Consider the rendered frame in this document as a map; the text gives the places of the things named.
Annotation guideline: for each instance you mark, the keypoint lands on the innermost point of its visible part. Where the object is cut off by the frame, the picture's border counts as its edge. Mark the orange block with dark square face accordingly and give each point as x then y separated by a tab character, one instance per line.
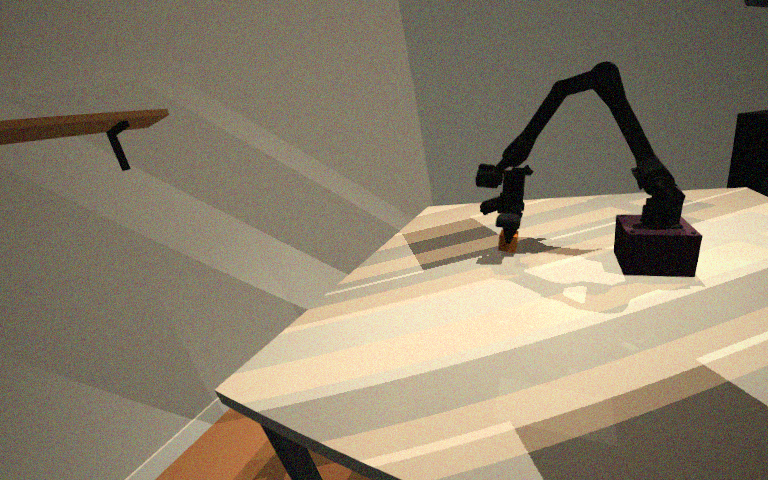
503	246

